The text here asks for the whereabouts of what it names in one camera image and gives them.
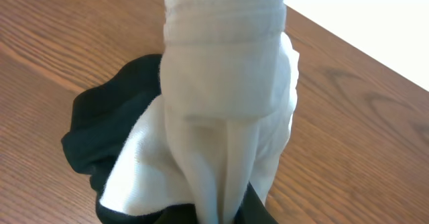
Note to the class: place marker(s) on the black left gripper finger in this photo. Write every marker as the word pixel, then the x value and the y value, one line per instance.
pixel 252 210

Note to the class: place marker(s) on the folded black garment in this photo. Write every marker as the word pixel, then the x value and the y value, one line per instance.
pixel 102 118

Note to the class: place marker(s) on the white robot print t-shirt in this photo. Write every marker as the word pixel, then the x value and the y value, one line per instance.
pixel 228 79

